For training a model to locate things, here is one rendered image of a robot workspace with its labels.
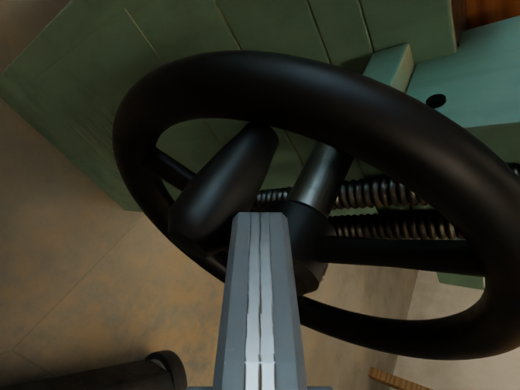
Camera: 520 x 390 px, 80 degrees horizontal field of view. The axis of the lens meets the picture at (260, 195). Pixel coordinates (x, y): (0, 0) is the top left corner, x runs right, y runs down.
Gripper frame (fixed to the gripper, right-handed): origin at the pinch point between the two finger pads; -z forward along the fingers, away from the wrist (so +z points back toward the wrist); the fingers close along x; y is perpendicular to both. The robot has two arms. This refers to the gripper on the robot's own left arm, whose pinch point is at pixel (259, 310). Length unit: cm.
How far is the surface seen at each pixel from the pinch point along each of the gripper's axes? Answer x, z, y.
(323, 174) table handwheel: 5.0, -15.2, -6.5
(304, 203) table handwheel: 3.1, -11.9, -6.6
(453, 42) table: 14.8, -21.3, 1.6
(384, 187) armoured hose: 9.3, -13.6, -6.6
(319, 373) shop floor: 37, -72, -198
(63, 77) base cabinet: -33, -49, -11
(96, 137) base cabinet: -34, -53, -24
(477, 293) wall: 223, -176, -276
